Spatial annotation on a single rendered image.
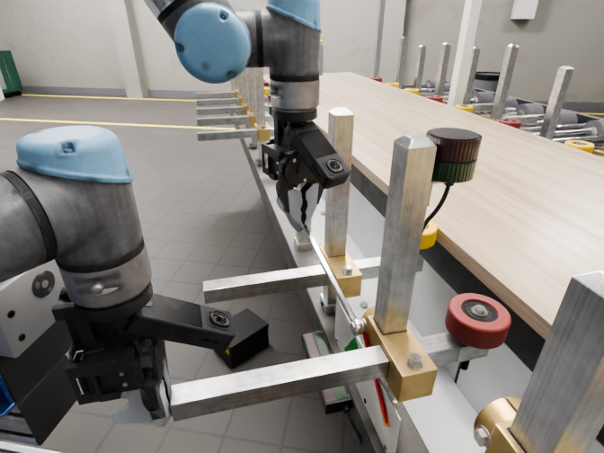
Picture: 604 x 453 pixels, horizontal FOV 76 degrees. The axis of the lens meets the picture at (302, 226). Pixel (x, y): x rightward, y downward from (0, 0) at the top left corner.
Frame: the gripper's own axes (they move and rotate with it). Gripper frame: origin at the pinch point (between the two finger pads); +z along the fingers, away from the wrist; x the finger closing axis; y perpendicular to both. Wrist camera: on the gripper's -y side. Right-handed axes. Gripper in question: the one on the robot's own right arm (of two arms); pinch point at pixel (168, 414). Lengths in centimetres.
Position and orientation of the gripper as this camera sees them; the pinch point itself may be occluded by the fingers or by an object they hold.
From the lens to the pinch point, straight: 55.9
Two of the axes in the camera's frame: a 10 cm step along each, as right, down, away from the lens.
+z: 0.0, 8.8, 4.7
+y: -9.7, 1.1, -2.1
